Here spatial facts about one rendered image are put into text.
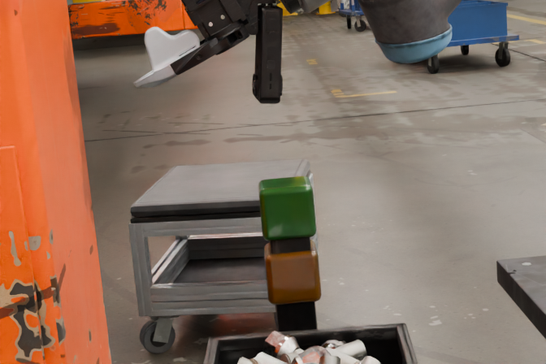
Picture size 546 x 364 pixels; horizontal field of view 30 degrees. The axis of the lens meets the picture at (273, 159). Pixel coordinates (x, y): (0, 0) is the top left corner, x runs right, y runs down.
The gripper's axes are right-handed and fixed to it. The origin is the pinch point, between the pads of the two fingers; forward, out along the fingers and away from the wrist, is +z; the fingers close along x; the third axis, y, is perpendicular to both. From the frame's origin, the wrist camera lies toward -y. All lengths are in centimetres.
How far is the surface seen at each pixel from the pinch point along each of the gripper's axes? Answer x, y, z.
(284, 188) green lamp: 48.0, -6.9, -7.6
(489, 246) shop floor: -139, -99, -47
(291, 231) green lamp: 48.3, -9.9, -6.3
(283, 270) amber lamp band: 48.2, -12.1, -4.4
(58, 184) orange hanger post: 61, 4, 4
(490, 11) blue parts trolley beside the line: -504, -119, -175
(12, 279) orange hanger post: 66, 1, 8
